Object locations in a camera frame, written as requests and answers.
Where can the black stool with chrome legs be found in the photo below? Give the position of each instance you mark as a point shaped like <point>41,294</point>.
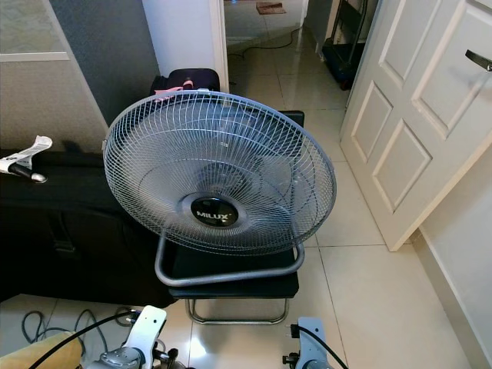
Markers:
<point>234,289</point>

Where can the yellow cushion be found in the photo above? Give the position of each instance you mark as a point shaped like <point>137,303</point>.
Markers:
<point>38,355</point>

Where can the grey metal Milux floor fan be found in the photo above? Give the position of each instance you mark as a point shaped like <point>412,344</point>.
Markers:
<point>214,216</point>

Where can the long black fabric case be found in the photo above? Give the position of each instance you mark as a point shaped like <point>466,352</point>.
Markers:
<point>77,223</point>

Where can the white plastic clip tool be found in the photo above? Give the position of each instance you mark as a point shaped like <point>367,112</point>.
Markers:
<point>31,156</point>

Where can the pink cloth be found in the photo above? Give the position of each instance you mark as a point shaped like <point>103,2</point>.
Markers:
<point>169,92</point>

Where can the white panelled door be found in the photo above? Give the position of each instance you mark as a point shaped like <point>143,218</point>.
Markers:
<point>415,115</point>

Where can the small black bag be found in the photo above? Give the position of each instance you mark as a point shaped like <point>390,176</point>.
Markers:
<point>200,75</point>

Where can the black wheeled cart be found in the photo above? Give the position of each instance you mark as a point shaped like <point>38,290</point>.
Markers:
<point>342,55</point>

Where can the brown doormat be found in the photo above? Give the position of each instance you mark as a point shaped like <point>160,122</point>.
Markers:
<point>270,8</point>

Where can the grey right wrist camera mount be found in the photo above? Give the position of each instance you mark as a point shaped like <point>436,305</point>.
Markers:
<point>310,338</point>

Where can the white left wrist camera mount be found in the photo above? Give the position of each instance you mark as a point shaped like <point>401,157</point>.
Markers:
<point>147,327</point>

